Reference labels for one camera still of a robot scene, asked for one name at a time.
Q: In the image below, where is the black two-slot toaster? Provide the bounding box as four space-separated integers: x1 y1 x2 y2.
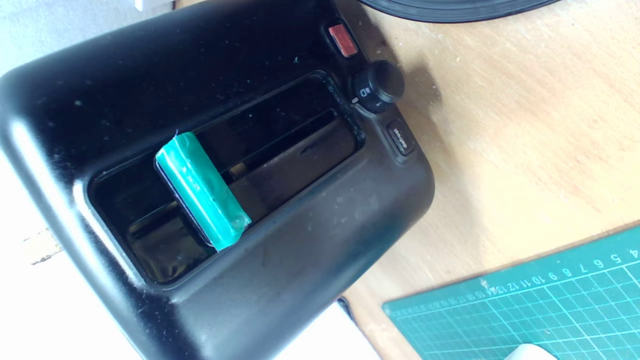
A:
0 0 436 360

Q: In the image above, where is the green taped toaster lever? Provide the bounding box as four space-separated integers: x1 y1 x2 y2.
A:
154 131 252 252

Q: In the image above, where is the green cutting mat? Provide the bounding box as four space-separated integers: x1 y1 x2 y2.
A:
382 225 640 360

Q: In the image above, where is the white rounded block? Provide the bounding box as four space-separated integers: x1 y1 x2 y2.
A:
505 344 558 360

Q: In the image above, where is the black round plate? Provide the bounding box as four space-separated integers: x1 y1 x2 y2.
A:
357 0 561 24

